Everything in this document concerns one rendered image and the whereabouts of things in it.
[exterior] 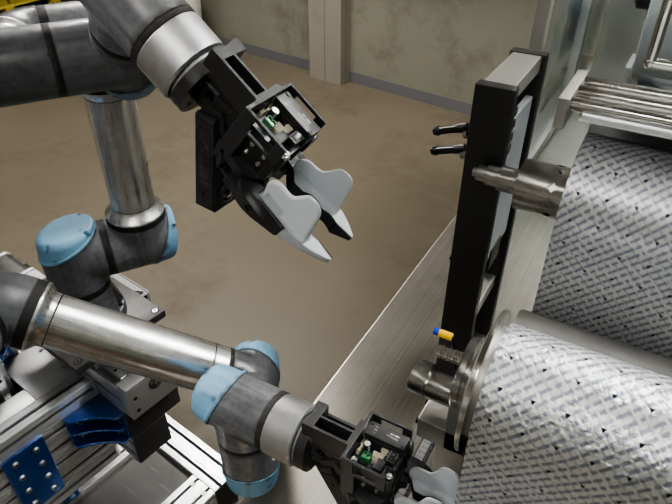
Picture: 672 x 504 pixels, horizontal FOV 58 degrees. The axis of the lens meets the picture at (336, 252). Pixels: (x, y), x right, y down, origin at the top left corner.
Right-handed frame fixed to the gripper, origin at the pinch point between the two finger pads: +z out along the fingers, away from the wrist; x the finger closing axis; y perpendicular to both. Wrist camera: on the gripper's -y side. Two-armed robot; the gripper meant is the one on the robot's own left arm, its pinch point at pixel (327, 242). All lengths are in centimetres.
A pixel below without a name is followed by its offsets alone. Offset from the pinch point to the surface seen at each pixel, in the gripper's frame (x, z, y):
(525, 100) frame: 39.5, 4.8, 7.3
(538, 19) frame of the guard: 97, -2, -4
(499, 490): -5.7, 28.5, 0.7
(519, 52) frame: 41.8, -0.7, 10.0
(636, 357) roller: 13.2, 31.3, 10.1
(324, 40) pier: 347, -92, -214
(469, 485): -5.7, 27.2, -2.1
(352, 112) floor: 306, -37, -207
